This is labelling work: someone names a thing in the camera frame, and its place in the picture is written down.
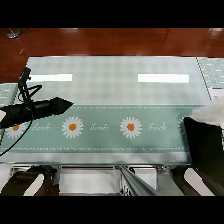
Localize white garment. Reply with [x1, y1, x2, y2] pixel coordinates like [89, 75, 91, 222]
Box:
[188, 96, 224, 130]

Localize black garment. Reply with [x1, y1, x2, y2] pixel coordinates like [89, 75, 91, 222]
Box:
[182, 116, 224, 188]

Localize silver frame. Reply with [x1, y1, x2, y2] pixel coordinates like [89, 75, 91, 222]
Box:
[9, 162, 188, 197]

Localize black cable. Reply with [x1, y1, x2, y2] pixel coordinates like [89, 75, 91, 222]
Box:
[0, 111, 35, 157]

